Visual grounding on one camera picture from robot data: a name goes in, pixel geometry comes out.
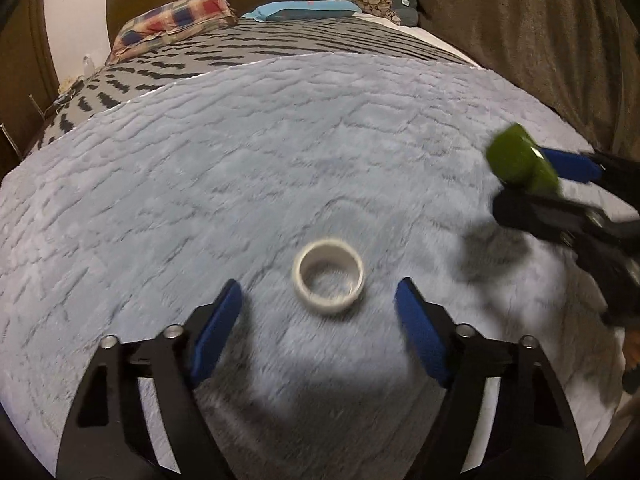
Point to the light blue pillow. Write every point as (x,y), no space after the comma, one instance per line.
(302,10)

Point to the white wall plug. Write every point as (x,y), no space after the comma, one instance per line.
(88,66)

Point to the grey fluffy blanket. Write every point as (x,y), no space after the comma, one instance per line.
(140,215)

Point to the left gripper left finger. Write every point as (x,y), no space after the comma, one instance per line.
(106,436)

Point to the dark wooden wardrobe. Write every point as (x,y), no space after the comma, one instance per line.
(29,84)

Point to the brown curtain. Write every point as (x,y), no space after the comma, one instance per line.
(579,57)

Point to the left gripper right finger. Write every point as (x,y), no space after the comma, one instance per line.
(533,435)

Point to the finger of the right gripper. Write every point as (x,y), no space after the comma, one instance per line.
(597,167)
(584,228)

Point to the green bottle with white label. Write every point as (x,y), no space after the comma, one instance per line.
(516,160)

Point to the plaid red blue pillow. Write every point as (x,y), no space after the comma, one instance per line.
(168,24)

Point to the black striped grey bedspread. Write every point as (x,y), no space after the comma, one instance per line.
(246,42)

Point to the white tape roll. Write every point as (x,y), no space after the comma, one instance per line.
(328,276)

